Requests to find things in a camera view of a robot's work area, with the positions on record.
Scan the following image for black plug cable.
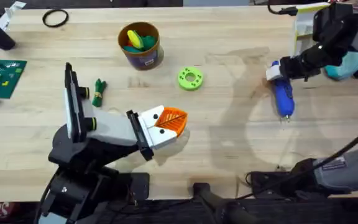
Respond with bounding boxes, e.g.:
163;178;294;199
267;0;299;17

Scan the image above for green disc with holes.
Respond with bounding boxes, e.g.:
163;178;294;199
177;66;204;91

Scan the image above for green vegetable toy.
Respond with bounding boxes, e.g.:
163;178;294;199
91;78;108;108

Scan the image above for black knob yellow ring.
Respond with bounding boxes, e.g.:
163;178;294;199
85;116;98;132
78;86;91;100

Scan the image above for brown tub with toys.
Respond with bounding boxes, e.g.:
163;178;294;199
117;21;165;71

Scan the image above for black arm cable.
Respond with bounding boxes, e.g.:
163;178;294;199
236;120;358;200

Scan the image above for teal soft object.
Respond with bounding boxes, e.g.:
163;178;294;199
324;50;358;82

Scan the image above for white box yellow-green edges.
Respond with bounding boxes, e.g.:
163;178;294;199
290;2;333;58

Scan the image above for black rail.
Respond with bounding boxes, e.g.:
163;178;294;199
17;182;358;224

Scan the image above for blue electric screwdriver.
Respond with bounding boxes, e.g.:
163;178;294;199
271;60;296;123

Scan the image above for green board with blocks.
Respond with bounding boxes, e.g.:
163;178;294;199
0;58;29;105

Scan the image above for black upright wrist plate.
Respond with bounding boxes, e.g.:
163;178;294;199
64;62;89;144

